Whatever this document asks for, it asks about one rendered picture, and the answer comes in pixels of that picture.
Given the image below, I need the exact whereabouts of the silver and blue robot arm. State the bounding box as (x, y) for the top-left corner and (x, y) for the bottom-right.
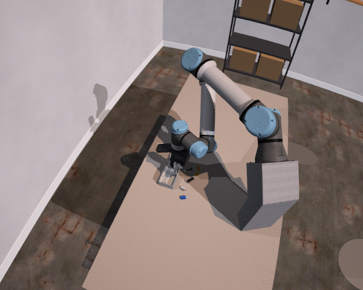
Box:
(156, 48), (287, 163)

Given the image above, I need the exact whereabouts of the grey rack of bins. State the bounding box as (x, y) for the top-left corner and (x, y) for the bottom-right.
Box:
(159, 154), (180, 189)

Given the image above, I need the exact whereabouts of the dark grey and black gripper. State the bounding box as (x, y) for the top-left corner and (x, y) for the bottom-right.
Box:
(170, 147), (189, 170)

